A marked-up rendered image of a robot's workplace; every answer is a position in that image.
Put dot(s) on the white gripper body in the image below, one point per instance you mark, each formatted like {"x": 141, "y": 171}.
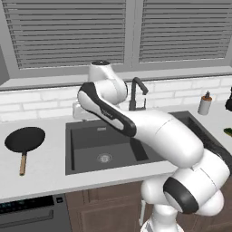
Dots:
{"x": 78, "y": 111}

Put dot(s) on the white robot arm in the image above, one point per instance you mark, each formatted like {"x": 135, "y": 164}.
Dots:
{"x": 169, "y": 136}

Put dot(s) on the dark grey sink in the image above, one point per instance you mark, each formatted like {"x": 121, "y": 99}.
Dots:
{"x": 90, "y": 145}

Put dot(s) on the green sponge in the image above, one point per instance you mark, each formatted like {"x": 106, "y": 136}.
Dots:
{"x": 228, "y": 131}

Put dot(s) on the black tap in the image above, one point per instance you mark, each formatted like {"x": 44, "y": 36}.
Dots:
{"x": 135, "y": 87}

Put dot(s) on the grey window blind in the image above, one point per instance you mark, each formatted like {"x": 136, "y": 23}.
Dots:
{"x": 69, "y": 33}
{"x": 187, "y": 30}

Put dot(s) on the grey dishwasher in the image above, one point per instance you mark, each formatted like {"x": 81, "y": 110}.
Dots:
{"x": 27, "y": 214}

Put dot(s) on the white soap dispenser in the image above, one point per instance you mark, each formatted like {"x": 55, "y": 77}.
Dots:
{"x": 204, "y": 105}

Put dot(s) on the black round object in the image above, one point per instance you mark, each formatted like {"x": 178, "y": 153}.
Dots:
{"x": 229, "y": 102}

